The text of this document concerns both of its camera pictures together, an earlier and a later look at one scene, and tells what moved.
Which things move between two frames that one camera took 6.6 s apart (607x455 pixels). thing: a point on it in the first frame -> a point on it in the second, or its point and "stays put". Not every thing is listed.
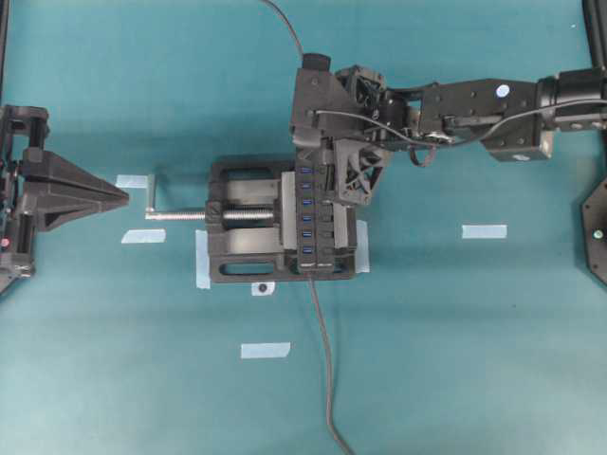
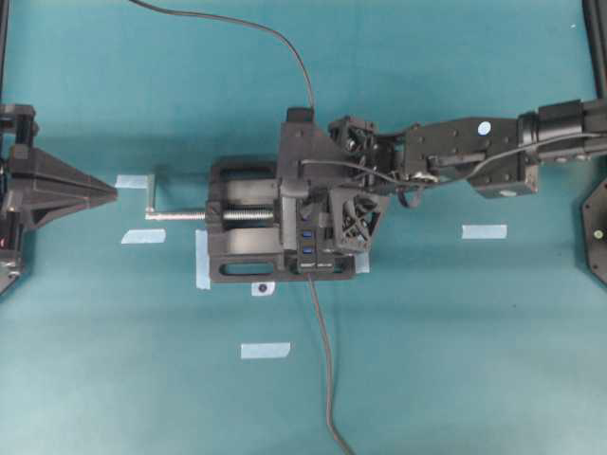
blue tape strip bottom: (266, 350) stays put
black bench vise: (251, 217) stays put
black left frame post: (4, 24) stays put
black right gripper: (324, 109) -> (309, 158)
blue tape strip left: (144, 236) stays put
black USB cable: (300, 47) -> (241, 24)
